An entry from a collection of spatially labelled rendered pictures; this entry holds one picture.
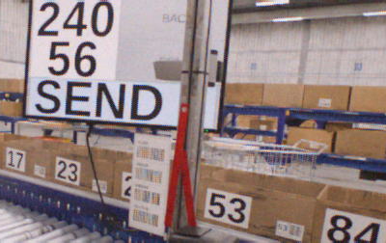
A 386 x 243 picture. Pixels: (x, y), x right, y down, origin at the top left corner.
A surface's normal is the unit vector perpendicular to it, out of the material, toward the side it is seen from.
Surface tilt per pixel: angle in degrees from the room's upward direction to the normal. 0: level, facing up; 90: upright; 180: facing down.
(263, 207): 90
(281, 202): 90
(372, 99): 90
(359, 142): 89
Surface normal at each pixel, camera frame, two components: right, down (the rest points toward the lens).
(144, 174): -0.58, 0.07
